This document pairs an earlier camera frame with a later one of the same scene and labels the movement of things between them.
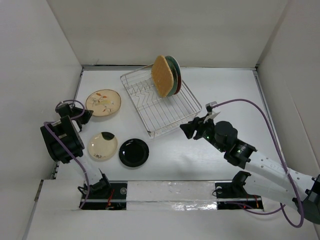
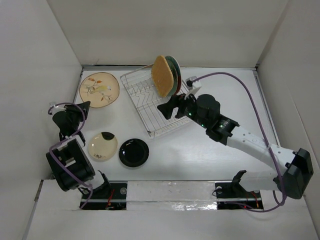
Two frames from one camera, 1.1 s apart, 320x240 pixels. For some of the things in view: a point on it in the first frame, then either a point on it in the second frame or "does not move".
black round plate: (133, 152) does not move
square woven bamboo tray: (162, 76) does not move
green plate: (178, 71) does not move
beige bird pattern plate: (103, 102) → (100, 89)
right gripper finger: (189, 129) → (167, 109)
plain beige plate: (101, 149) does not move
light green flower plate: (175, 76) does not move
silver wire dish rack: (158, 114) does not move
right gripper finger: (200, 126) → (183, 105)
